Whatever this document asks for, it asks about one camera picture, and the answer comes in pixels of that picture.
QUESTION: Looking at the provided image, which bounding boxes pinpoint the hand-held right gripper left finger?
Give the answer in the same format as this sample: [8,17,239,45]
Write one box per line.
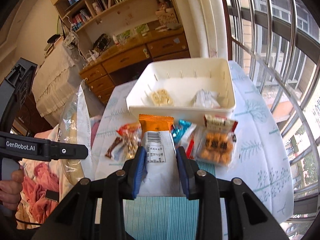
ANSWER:
[32,146,147,240]

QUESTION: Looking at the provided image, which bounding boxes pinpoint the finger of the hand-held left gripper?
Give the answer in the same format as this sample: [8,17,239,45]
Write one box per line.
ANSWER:
[49,141,89,161]

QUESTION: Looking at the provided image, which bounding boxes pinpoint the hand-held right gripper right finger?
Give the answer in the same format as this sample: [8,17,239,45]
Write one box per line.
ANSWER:
[175,146,290,240]

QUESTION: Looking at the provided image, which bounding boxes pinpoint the clear bread bag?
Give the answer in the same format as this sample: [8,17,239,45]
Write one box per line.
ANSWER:
[58,79,93,186]

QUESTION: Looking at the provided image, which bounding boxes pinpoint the white plastic basket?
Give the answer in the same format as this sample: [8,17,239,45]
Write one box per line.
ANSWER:
[126,58,237,128]

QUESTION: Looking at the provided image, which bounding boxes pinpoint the person's left hand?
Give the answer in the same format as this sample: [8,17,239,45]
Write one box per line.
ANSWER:
[0,170,25,211]

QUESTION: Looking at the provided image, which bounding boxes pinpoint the clear nut candy packet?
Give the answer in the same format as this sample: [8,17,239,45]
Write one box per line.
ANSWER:
[123,131,141,159]

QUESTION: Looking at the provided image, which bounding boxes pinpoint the brown chocolate bar wrapper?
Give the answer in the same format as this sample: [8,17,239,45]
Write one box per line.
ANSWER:
[105,137,123,159]

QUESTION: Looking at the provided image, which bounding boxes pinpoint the blue and white snack packet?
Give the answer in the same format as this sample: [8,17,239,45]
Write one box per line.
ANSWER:
[171,119,198,147]

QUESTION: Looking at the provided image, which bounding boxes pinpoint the orange biscuit packet red label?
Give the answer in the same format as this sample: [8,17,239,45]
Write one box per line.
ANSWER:
[196,114,238,167]

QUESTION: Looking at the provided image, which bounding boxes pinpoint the pink cloth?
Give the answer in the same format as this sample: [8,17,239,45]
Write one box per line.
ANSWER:
[20,164,66,224]

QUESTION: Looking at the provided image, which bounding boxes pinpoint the white lace cloth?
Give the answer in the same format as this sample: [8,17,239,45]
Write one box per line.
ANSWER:
[31,39,86,128]

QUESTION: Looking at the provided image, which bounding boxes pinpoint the clear cracker packet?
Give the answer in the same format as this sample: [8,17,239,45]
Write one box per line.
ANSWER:
[149,88,175,107]

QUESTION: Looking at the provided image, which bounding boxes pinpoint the white foil snack packet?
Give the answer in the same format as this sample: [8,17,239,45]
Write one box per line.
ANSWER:
[191,89,222,108]

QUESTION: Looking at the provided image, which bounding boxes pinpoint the white tree-print tablecloth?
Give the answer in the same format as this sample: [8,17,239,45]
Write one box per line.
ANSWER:
[91,60,294,240]

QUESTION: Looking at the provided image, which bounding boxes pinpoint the wooden desk with drawers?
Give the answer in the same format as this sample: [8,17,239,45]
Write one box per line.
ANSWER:
[79,27,191,105]

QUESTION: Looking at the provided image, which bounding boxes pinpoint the white power strip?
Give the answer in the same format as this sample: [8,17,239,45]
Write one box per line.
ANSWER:
[63,31,79,47]

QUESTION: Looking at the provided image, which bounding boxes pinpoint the dark floral tin box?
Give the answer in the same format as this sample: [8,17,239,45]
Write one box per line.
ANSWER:
[92,33,112,53]

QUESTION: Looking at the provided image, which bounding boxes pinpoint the wooden bookshelf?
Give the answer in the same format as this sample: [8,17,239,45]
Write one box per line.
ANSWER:
[44,0,186,35]

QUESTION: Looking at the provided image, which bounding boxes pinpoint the red and white gift bag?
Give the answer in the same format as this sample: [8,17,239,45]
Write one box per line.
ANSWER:
[156,8,179,30]

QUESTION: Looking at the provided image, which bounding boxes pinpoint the white curtain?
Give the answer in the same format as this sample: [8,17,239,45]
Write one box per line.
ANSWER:
[180,0,233,61]

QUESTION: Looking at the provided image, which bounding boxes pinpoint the metal window guard rails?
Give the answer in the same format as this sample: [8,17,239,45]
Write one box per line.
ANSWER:
[217,0,320,232]

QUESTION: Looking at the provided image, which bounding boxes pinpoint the brown-haired doll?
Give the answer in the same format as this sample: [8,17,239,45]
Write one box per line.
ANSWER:
[156,0,173,12]

